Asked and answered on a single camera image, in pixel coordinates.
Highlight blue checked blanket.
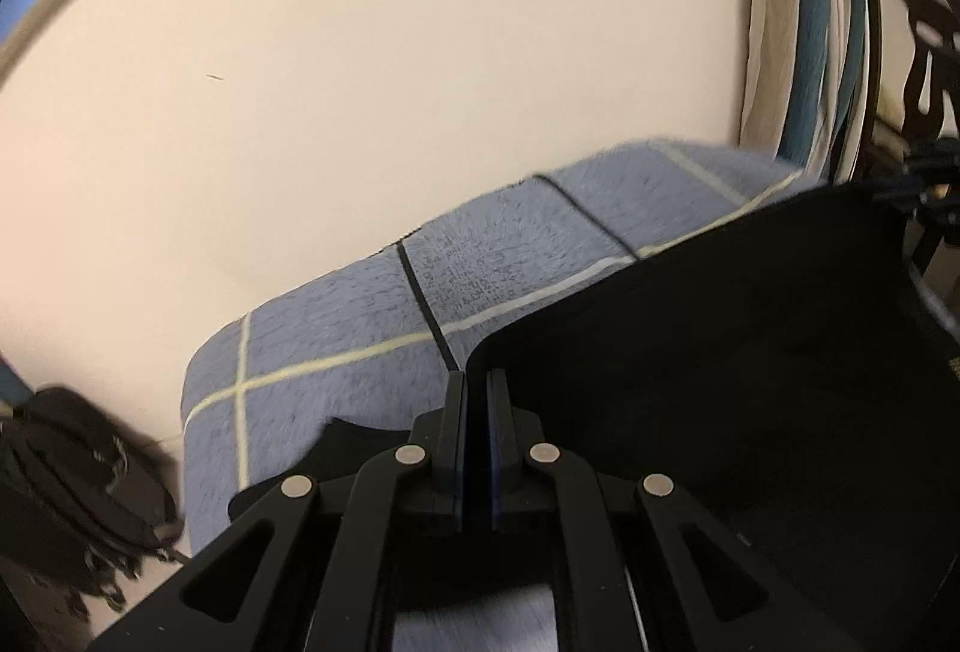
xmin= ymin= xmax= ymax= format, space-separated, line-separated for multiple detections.
xmin=182 ymin=137 xmax=818 ymax=652

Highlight dark wooden chair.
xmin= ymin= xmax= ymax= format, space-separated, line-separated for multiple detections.
xmin=862 ymin=0 xmax=960 ymax=188

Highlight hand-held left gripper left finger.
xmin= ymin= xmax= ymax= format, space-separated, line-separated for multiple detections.
xmin=88 ymin=371 xmax=469 ymax=652

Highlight black pants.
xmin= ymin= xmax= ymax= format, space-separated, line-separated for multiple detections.
xmin=229 ymin=179 xmax=960 ymax=652

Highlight black backpack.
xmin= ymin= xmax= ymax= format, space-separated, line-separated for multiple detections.
xmin=0 ymin=385 xmax=185 ymax=623

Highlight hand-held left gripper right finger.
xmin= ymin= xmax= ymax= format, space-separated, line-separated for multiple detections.
xmin=486 ymin=370 xmax=867 ymax=652

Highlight blue striped curtain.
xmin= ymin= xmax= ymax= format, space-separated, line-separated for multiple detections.
xmin=739 ymin=0 xmax=878 ymax=184

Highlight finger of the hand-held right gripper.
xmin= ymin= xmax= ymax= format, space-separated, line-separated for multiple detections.
xmin=896 ymin=143 xmax=960 ymax=225

